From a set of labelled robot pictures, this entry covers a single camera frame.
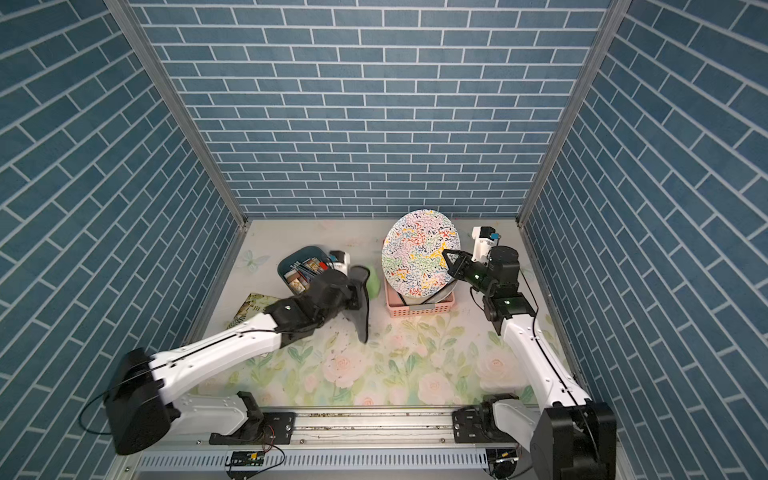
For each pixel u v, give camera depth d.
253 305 0.96
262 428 0.68
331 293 0.58
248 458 0.72
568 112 0.89
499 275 0.59
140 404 0.38
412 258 0.83
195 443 0.72
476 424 0.73
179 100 0.87
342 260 0.70
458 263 0.68
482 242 0.71
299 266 1.02
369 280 0.79
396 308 0.89
